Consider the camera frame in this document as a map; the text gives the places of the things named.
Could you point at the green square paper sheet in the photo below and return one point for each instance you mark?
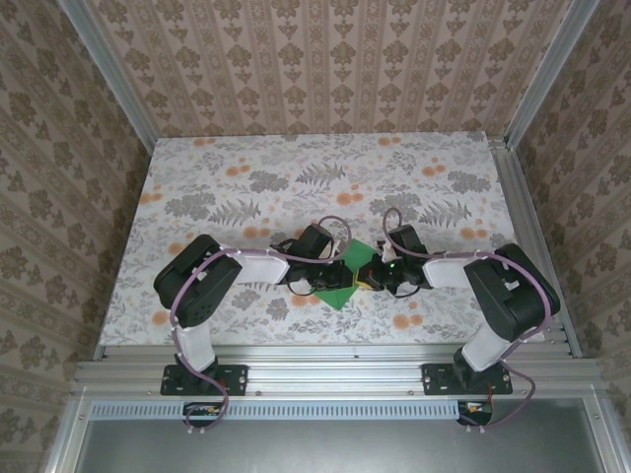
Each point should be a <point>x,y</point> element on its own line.
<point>357,253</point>

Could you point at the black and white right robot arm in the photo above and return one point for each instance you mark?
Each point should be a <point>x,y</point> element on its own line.
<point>512,295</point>

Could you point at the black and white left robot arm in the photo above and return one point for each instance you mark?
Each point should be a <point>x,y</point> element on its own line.
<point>197,286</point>

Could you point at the grey metal sheet panel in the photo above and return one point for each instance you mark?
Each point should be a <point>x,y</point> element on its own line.
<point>335,448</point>

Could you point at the floral patterned table cover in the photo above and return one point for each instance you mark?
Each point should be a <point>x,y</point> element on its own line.
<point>296,162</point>

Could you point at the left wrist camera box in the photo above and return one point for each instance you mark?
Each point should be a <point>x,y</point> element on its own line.
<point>313,241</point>

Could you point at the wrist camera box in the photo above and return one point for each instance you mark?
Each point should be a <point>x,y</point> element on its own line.
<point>313,241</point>
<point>406,239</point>

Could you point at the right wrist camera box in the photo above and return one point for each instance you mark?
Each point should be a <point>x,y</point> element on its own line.
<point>406,239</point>

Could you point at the aluminium mounting rail beam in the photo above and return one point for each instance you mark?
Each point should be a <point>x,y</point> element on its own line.
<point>335,374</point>

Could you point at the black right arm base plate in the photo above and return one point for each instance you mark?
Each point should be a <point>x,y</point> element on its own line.
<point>434,379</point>

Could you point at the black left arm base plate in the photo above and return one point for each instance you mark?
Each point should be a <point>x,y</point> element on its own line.
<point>236,379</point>

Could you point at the aluminium side rail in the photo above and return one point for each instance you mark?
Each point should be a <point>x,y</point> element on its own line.
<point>516,197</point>

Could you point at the aluminium frame post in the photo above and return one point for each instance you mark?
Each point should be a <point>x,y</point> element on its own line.
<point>109,74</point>
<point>547,74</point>

